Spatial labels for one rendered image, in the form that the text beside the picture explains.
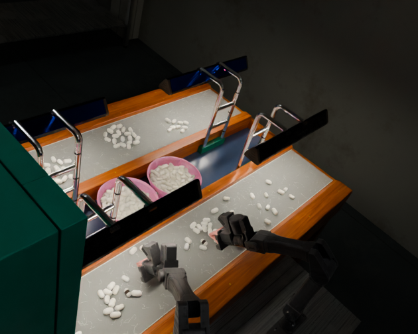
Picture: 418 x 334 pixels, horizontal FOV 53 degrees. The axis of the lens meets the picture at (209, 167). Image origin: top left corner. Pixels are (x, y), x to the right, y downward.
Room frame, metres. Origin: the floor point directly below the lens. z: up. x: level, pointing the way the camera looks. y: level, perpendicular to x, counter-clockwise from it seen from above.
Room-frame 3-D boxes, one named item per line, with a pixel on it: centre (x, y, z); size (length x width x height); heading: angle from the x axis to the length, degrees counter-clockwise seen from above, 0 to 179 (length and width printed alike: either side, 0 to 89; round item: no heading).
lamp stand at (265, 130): (1.73, -0.25, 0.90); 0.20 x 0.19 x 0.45; 150
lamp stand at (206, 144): (1.94, 0.10, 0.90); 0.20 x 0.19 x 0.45; 150
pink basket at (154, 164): (1.47, 0.14, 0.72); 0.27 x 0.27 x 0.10
